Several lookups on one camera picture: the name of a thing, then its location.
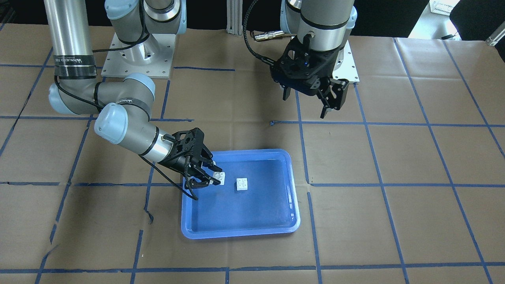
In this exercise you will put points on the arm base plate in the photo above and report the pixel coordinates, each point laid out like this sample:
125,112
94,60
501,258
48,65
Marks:
153,58
344,67

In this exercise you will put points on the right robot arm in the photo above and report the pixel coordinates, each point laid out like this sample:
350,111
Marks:
123,108

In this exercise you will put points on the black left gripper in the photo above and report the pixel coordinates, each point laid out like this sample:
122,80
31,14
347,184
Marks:
327,75

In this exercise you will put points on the white block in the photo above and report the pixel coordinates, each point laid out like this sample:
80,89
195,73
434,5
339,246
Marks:
241,184
220,176

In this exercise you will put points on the brown paper table cover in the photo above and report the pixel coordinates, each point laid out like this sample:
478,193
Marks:
405,184

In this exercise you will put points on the blue plastic tray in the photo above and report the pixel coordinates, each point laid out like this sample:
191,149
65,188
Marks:
269,206

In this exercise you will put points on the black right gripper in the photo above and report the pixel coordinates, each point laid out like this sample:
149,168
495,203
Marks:
177,161

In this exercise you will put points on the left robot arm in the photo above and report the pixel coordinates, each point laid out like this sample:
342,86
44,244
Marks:
320,30

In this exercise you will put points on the aluminium frame post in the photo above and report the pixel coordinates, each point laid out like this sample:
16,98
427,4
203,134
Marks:
234,17

